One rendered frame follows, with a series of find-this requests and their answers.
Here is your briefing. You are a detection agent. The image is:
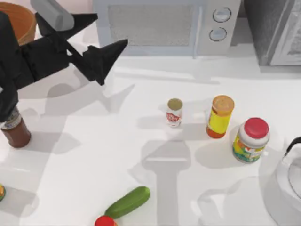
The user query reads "microwave knob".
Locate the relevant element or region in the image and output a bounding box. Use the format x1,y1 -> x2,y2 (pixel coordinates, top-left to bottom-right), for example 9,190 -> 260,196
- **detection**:
212,7 -> 232,23
209,26 -> 228,43

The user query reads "white kettle with black handle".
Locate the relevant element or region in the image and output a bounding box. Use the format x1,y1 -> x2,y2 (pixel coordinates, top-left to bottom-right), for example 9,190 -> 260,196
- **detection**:
262,136 -> 301,226

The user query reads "pale grey rounded box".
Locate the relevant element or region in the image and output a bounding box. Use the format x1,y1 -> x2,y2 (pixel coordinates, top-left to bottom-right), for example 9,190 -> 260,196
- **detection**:
30,0 -> 75,31

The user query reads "brown sauce bottle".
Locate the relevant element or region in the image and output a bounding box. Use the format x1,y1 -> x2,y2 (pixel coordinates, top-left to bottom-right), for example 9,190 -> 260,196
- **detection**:
0,107 -> 32,149

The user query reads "microwave door handle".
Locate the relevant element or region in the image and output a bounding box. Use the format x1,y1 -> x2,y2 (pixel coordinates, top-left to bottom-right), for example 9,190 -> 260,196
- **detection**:
192,6 -> 204,59

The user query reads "red and white can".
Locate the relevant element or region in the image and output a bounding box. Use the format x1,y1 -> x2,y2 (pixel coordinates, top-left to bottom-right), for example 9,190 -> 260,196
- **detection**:
166,97 -> 184,129

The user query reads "pale microwave oven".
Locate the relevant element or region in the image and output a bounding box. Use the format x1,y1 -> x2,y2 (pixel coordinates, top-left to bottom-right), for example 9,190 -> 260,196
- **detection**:
92,0 -> 242,59

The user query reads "red-lidded white jar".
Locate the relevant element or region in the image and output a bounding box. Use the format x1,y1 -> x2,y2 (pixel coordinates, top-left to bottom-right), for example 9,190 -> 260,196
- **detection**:
232,117 -> 270,164

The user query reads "microwave door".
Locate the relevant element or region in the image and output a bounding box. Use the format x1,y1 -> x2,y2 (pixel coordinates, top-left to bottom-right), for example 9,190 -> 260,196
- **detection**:
98,2 -> 203,58

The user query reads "grey cabinet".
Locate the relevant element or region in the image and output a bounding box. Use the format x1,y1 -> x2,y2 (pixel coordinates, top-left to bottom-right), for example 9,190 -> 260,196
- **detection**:
243,0 -> 301,67

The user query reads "yellow and orange jar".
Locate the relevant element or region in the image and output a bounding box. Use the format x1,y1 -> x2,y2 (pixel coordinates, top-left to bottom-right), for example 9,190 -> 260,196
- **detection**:
206,95 -> 235,140

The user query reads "green cucumber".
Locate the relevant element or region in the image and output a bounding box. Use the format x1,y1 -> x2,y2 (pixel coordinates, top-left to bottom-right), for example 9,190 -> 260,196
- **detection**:
104,186 -> 151,220

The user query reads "orange plant pot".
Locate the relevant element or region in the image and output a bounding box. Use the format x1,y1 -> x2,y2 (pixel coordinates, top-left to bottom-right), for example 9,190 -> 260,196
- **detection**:
6,3 -> 37,47

